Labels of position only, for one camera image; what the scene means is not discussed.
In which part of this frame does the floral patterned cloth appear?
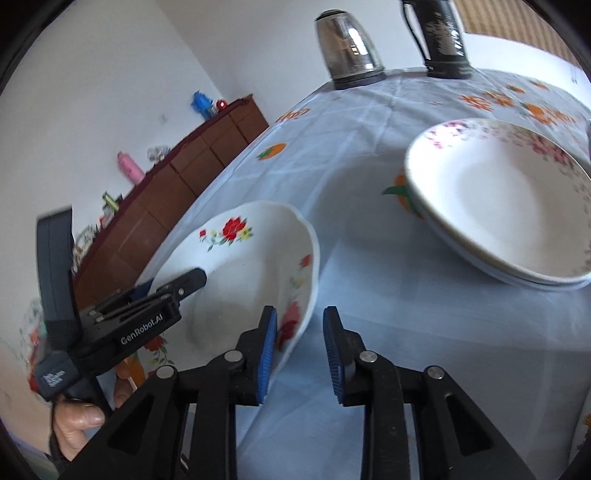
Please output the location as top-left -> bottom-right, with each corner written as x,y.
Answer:
14,295 -> 51,398

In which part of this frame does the person's left hand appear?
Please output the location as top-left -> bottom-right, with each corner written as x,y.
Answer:
51,364 -> 139,462

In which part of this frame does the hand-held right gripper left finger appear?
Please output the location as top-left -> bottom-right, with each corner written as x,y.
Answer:
60,305 -> 279,480

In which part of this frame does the brown wooden cabinet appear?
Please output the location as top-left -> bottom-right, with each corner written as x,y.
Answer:
71,95 -> 270,310

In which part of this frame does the white plate with plain rim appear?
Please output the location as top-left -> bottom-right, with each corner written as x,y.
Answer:
416,203 -> 591,291

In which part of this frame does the stainless steel electric kettle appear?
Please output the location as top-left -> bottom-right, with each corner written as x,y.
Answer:
315,9 -> 386,90

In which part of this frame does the light blue orange-print tablecloth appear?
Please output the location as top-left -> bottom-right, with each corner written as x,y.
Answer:
134,67 -> 591,480

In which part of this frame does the white bowl with red flowers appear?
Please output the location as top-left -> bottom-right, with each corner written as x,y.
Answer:
136,202 -> 321,393

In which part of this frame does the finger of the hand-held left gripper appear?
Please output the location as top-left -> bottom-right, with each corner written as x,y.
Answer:
131,268 -> 208,303

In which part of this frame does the blue toy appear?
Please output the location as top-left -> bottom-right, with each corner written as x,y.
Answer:
191,91 -> 218,118

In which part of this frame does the white plate with pink flowers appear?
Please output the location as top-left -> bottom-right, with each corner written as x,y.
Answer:
404,117 -> 591,278

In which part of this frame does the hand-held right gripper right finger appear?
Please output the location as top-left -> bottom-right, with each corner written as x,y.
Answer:
322,305 -> 539,480

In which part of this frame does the pink bottle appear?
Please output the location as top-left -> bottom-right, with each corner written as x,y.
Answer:
116,151 -> 146,185

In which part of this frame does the bamboo window blind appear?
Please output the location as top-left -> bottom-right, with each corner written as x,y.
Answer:
455,0 -> 580,61

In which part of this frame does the worn black thermos flask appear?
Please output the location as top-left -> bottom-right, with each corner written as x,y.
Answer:
401,0 -> 474,79

